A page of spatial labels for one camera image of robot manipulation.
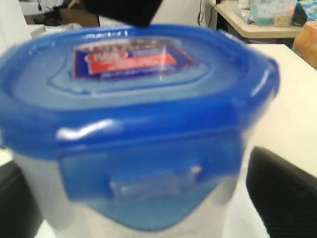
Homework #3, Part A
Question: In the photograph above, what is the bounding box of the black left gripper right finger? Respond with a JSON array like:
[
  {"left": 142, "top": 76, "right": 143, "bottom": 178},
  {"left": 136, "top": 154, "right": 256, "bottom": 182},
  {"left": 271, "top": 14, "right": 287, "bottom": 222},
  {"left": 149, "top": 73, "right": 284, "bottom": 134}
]
[{"left": 246, "top": 147, "right": 317, "bottom": 238}]

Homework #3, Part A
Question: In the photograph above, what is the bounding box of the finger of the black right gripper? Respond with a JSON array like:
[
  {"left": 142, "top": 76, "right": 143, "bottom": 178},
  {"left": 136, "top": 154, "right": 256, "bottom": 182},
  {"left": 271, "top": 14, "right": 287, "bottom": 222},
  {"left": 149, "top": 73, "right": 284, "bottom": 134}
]
[{"left": 83, "top": 0, "right": 162, "bottom": 27}]

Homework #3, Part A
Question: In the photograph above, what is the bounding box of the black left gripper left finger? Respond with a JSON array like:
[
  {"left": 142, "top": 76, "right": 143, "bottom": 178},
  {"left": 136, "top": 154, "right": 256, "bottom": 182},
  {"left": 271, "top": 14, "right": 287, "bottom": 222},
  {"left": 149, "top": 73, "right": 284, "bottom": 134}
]
[{"left": 0, "top": 161, "right": 44, "bottom": 238}]

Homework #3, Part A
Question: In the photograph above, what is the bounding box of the clear plastic container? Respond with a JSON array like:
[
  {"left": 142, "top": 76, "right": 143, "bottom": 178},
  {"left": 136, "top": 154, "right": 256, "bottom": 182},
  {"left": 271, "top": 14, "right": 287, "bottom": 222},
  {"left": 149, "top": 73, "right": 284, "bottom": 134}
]
[{"left": 14, "top": 132, "right": 246, "bottom": 238}]

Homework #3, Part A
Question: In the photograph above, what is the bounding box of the blue container lid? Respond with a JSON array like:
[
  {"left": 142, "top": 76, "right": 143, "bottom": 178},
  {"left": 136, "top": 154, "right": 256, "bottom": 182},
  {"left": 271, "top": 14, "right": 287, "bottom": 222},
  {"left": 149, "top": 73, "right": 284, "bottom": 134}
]
[{"left": 0, "top": 23, "right": 280, "bottom": 230}]

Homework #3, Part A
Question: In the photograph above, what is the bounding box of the brown cardboard box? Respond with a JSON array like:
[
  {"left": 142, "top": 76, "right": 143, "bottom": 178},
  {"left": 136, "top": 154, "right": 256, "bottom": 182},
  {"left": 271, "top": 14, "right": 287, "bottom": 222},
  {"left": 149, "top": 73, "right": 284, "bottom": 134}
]
[{"left": 59, "top": 9, "right": 100, "bottom": 27}]

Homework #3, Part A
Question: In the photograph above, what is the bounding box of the beige background desk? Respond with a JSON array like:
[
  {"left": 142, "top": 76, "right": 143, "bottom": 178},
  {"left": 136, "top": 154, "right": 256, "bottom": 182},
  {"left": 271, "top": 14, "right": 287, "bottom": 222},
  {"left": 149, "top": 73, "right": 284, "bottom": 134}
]
[{"left": 209, "top": 0, "right": 302, "bottom": 39}]

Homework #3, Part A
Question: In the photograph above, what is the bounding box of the clear storage box clutter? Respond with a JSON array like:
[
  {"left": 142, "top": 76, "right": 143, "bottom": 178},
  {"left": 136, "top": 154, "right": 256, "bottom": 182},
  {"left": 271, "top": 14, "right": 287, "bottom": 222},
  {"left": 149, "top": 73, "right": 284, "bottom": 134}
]
[{"left": 233, "top": 0, "right": 297, "bottom": 27}]

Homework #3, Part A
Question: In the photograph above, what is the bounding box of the orange yellow bag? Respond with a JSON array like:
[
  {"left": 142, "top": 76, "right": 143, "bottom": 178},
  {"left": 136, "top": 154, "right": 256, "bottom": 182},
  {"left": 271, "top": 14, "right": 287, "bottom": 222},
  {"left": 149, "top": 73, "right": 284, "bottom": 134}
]
[{"left": 292, "top": 21, "right": 317, "bottom": 69}]

